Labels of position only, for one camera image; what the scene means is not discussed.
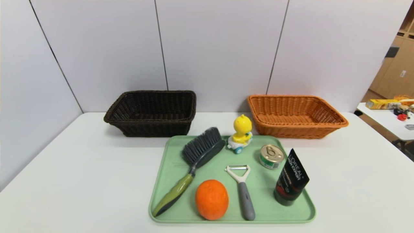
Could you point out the small tin can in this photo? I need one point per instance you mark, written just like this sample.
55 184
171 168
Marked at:
271 155

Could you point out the orange fruit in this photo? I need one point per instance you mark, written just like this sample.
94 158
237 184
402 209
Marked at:
212 200

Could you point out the black cosmetic tube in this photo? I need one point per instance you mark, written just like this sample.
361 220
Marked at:
289 184

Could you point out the dark brown wicker basket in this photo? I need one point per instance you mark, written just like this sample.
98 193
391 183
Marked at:
152 127

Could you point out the orange wicker basket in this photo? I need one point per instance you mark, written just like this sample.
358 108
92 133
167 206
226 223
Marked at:
291 129

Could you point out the yellow duck toy car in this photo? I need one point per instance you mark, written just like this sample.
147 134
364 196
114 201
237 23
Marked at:
242 126

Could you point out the green plastic tray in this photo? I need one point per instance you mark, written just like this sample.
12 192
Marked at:
215 161

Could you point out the yellow cardboard box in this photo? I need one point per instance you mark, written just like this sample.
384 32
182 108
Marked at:
380 104

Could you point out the wooden cabinet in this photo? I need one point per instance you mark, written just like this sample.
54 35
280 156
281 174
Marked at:
388 79

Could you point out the small black object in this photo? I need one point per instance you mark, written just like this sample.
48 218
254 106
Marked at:
397 111

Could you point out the small red object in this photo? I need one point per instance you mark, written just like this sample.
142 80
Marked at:
402 117

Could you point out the black sign plate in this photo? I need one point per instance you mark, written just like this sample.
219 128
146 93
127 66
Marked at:
392 51

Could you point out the orange packaged snack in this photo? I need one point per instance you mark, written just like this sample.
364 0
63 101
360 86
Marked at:
404 97

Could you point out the small grey flat object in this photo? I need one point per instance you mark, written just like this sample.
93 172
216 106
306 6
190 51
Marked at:
410 127

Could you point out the white wall socket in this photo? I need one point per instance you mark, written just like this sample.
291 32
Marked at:
402 73

